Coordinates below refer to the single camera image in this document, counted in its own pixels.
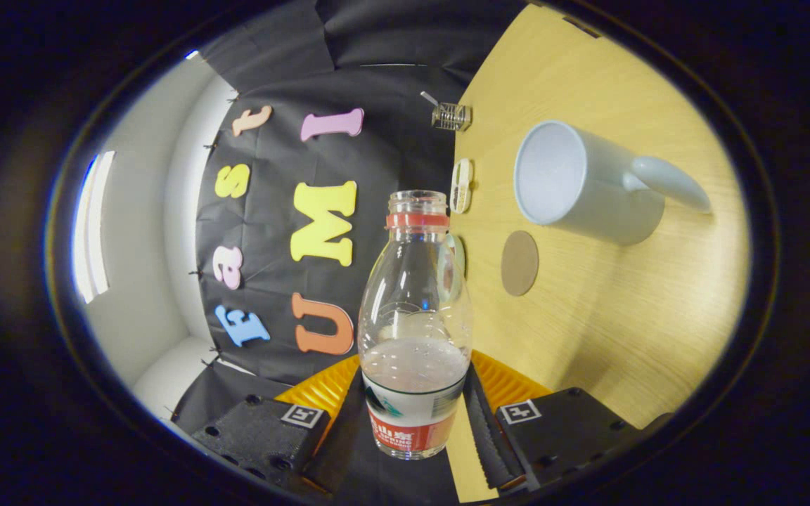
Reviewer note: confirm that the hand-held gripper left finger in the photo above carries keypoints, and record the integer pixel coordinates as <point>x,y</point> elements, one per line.
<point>338,450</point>

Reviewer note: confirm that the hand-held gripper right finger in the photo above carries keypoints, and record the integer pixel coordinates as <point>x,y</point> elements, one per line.
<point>493,443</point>

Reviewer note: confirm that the clear plastic bottle red label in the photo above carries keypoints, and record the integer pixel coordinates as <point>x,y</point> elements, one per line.
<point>412,414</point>

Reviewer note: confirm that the round brown coaster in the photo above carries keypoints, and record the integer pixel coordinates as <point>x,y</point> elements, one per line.
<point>519,263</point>

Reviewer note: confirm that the wooden table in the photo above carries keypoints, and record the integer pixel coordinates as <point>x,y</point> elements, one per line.
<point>623,316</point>

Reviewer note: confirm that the pale green plate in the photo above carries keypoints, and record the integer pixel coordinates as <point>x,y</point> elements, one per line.
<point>462,256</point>

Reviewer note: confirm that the white divided dish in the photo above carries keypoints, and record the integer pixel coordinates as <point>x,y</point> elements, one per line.
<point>461,186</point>

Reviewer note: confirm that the long ceiling light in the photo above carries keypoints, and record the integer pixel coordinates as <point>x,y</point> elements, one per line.
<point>92,225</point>

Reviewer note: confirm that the metal spoon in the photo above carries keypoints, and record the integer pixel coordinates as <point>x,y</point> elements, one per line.
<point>429,98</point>

